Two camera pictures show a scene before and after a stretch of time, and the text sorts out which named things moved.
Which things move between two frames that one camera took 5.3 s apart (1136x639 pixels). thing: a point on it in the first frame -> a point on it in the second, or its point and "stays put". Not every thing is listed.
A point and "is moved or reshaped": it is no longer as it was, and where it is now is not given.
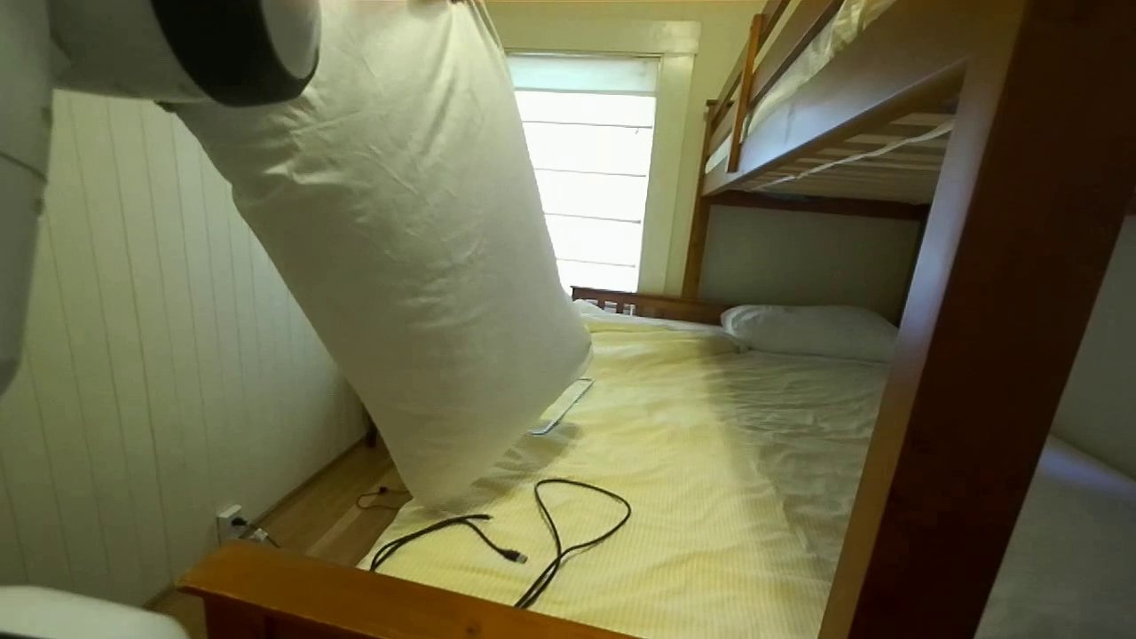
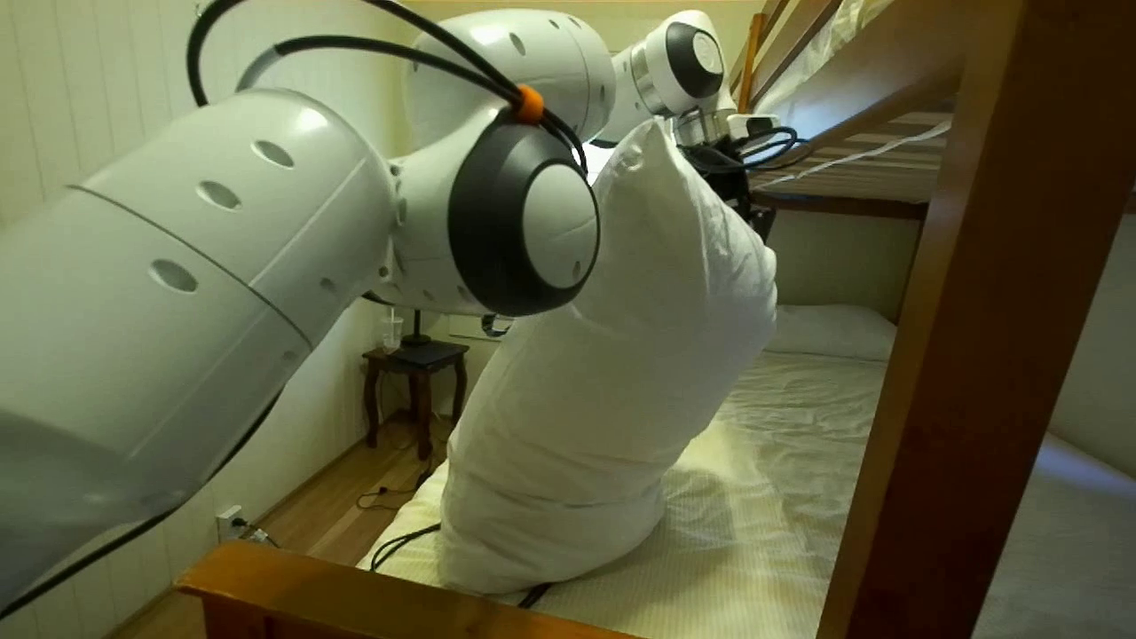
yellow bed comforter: [701, 486] stays put
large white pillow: [407, 193] is moved or reshaped
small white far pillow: [809, 331] stays put
